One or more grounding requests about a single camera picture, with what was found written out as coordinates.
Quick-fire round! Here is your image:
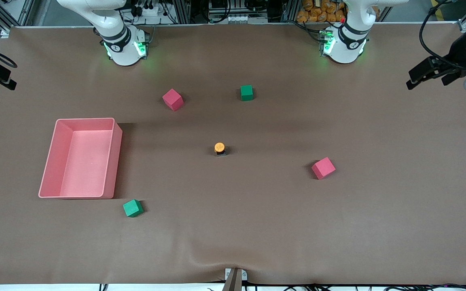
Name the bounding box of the pink plastic tray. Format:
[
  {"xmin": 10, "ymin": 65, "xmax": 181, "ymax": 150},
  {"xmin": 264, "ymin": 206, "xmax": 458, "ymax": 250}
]
[{"xmin": 38, "ymin": 118, "xmax": 123, "ymax": 200}]

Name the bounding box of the pink foam cube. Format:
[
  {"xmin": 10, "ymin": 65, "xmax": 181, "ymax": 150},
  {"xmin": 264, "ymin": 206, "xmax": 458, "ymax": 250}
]
[
  {"xmin": 162, "ymin": 89, "xmax": 184, "ymax": 112},
  {"xmin": 311, "ymin": 157, "xmax": 336, "ymax": 180}
]

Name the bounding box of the orange bagged goods pile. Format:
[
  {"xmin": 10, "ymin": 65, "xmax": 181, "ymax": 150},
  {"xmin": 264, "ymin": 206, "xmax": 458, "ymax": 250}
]
[{"xmin": 297, "ymin": 0, "xmax": 347, "ymax": 23}]

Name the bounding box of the white terminal block row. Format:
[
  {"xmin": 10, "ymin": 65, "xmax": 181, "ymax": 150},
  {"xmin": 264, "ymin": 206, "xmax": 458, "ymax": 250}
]
[{"xmin": 216, "ymin": 14, "xmax": 269, "ymax": 24}]

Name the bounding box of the white power strip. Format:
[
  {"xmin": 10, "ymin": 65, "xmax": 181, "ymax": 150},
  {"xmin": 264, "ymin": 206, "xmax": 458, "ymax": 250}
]
[{"xmin": 135, "ymin": 3, "xmax": 173, "ymax": 19}]

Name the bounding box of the metal table clamp bracket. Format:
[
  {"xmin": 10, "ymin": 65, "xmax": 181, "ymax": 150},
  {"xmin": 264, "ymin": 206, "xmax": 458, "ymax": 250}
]
[{"xmin": 222, "ymin": 268, "xmax": 248, "ymax": 291}]

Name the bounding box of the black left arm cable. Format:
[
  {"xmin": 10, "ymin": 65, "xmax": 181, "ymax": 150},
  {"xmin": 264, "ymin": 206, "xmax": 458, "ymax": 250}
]
[{"xmin": 419, "ymin": 0, "xmax": 462, "ymax": 64}]

